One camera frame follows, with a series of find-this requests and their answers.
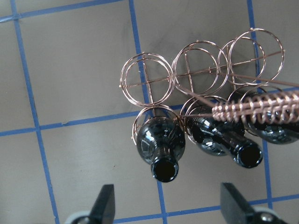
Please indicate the dark wine bottle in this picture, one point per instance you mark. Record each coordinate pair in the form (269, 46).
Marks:
(221, 138)
(161, 143)

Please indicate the copper wire wine basket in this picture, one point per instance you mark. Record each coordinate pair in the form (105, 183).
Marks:
(215, 78)

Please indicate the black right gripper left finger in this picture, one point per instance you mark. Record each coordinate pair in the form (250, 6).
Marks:
(103, 210)

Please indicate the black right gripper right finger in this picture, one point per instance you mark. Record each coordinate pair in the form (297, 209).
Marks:
(234, 207)

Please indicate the dark wine bottle in basket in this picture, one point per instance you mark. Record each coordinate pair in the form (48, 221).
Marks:
(161, 143)

